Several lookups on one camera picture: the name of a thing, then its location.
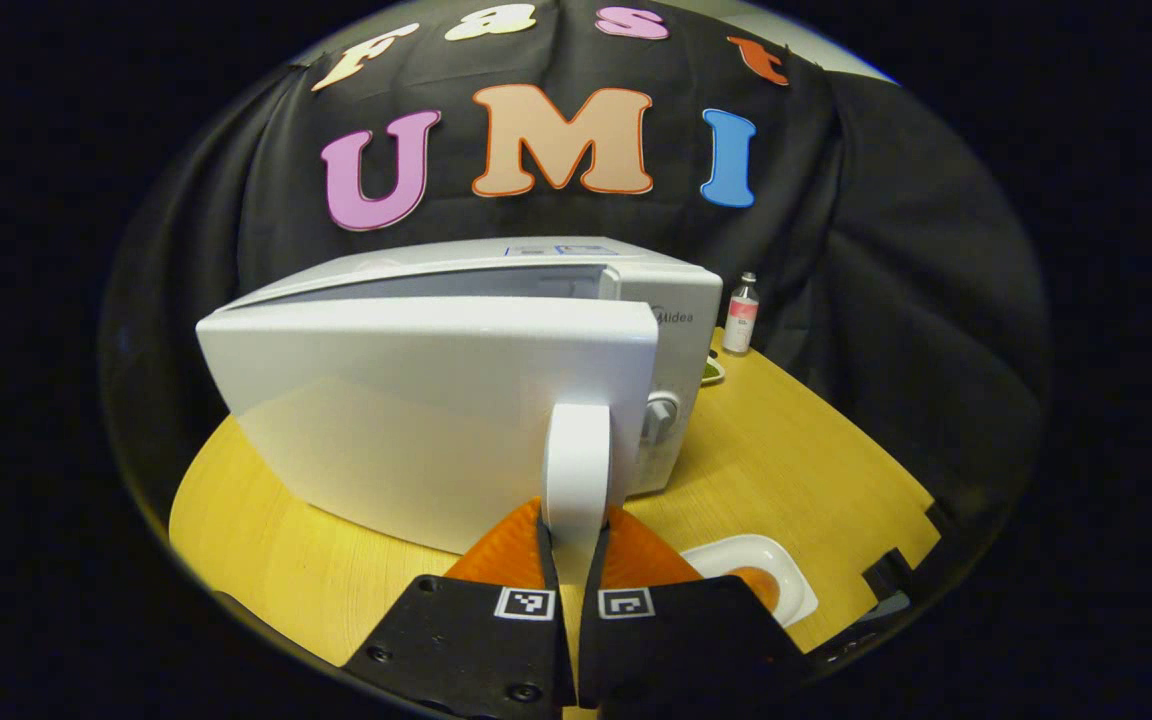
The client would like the black table edge bracket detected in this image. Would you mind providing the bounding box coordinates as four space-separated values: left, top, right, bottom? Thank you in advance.
926 498 969 543
861 548 913 603

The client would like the white square plate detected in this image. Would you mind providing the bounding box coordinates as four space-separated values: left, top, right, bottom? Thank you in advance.
681 534 819 628

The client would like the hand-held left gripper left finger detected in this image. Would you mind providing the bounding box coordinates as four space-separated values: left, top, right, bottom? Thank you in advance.
341 497 577 720

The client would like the white microwave oven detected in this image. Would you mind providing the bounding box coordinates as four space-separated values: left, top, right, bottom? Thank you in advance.
196 237 724 556

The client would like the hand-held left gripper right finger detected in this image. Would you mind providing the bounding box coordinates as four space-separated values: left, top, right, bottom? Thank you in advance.
578 503 809 719

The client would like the small clear bottle pink label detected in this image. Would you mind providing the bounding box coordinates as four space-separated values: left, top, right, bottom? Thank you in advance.
723 272 760 355

